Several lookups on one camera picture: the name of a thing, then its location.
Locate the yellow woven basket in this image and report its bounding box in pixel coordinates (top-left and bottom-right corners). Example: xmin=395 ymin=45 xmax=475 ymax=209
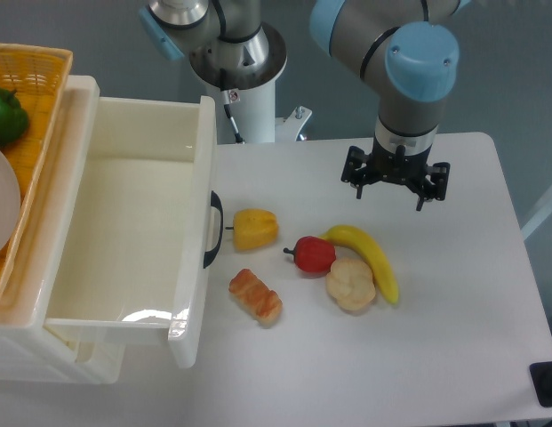
xmin=0 ymin=43 xmax=73 ymax=300

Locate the white open drawer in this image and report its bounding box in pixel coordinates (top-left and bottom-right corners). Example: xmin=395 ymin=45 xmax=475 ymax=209
xmin=45 ymin=97 xmax=223 ymax=368

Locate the black drawer handle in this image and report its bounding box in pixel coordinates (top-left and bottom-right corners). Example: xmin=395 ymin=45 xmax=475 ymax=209
xmin=203 ymin=190 xmax=225 ymax=269

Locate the red bell pepper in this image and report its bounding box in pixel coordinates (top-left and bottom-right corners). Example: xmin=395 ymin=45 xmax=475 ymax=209
xmin=283 ymin=236 xmax=336 ymax=274

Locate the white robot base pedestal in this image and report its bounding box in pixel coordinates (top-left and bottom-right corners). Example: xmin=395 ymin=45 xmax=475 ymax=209
xmin=189 ymin=23 xmax=312 ymax=144

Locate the green bell pepper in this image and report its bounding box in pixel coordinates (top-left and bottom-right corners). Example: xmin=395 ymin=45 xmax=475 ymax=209
xmin=0 ymin=87 xmax=29 ymax=149

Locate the yellow banana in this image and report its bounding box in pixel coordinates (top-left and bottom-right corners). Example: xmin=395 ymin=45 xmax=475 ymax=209
xmin=319 ymin=224 xmax=399 ymax=305

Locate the white plate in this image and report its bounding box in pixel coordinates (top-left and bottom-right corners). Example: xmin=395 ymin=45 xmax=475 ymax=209
xmin=0 ymin=151 xmax=20 ymax=252

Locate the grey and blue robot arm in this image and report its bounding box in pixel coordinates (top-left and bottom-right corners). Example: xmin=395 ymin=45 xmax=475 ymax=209
xmin=139 ymin=1 xmax=463 ymax=203

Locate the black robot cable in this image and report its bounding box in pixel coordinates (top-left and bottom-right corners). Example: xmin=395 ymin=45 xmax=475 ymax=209
xmin=219 ymin=68 xmax=246 ymax=145

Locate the round pale bread roll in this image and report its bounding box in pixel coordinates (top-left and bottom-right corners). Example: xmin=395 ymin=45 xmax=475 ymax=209
xmin=325 ymin=258 xmax=376 ymax=311

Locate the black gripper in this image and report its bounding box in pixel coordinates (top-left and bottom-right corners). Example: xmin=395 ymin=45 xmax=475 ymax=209
xmin=340 ymin=133 xmax=451 ymax=212

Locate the black device at table edge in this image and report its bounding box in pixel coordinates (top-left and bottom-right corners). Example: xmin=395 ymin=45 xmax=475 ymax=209
xmin=529 ymin=361 xmax=552 ymax=407

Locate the white plastic drawer cabinet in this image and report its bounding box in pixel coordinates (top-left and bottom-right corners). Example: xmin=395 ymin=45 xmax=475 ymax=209
xmin=0 ymin=76 xmax=124 ymax=384

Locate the yellow bell pepper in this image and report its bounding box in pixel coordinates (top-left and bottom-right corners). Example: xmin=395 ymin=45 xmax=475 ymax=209
xmin=227 ymin=208 xmax=279 ymax=252

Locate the square braided brown bread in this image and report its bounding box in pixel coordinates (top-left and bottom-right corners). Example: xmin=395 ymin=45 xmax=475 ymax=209
xmin=228 ymin=269 xmax=283 ymax=327

